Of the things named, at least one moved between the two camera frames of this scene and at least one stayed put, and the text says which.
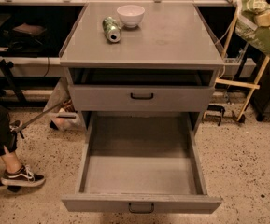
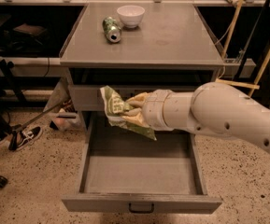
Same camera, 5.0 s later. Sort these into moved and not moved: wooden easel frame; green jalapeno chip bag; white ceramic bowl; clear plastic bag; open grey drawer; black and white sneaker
Moved: green jalapeno chip bag; black and white sneaker
Not moved: wooden easel frame; open grey drawer; white ceramic bowl; clear plastic bag
